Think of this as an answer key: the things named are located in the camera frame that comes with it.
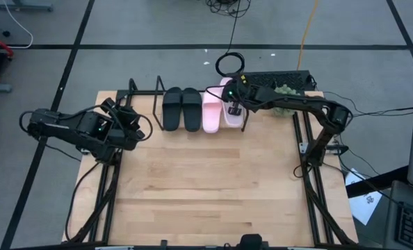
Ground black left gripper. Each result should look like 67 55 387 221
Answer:
101 97 142 140

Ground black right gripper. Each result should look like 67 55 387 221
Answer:
222 76 260 117

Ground pink slide sandal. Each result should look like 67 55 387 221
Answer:
202 90 225 134
220 76 246 129

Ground black slide sandal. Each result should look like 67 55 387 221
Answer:
161 86 184 133
181 87 203 133

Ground black metal crossbar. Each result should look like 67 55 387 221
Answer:
115 89 307 97

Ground green artificial plant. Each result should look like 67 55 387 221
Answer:
271 84 300 117

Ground black keyboard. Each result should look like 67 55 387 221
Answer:
241 70 314 92

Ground grey furniture foot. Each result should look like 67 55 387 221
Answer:
0 0 55 14

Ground black beam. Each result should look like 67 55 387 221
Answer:
345 165 410 199

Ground white paper sheet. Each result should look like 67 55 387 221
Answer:
344 167 384 226

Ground grey laptop base with keyboard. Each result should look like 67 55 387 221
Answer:
382 180 413 250

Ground wooden shelf with black frame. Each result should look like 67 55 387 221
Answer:
152 75 250 133

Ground black coiled cable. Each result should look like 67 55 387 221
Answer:
214 0 246 78

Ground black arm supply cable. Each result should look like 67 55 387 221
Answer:
64 160 102 242

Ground yellow cable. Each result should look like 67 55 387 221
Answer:
295 0 321 71

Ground black tangled cable bundle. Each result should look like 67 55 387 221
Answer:
205 0 252 19

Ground white cable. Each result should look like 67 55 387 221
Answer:
0 0 35 50

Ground thin black cables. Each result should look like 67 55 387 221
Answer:
322 90 413 119

